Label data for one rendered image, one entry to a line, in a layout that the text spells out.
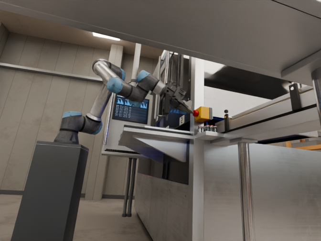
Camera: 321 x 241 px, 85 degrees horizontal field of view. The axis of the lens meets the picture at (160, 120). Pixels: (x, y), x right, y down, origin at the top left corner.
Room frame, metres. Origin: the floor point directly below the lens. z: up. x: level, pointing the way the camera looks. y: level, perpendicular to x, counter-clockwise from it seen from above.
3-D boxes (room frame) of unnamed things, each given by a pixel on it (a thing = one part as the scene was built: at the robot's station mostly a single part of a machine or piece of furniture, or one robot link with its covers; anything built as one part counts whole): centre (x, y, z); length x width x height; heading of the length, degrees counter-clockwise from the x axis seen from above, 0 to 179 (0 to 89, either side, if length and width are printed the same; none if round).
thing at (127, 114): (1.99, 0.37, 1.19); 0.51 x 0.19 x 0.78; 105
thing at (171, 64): (1.70, -0.03, 1.50); 0.47 x 0.01 x 0.59; 15
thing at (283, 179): (2.12, -0.42, 0.44); 2.06 x 1.00 x 0.88; 15
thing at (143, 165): (2.01, 0.06, 0.73); 1.98 x 0.01 x 0.25; 15
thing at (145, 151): (1.54, 0.12, 0.79); 0.34 x 0.03 x 0.13; 105
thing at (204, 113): (0.95, -0.24, 0.99); 0.08 x 0.07 x 0.07; 105
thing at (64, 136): (1.17, 0.62, 0.84); 0.15 x 0.15 x 0.10
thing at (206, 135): (0.94, -0.29, 0.87); 0.14 x 0.13 x 0.02; 105
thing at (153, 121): (2.22, 0.11, 1.50); 0.49 x 0.01 x 0.59; 15
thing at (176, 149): (1.06, -0.01, 0.79); 0.34 x 0.03 x 0.13; 105
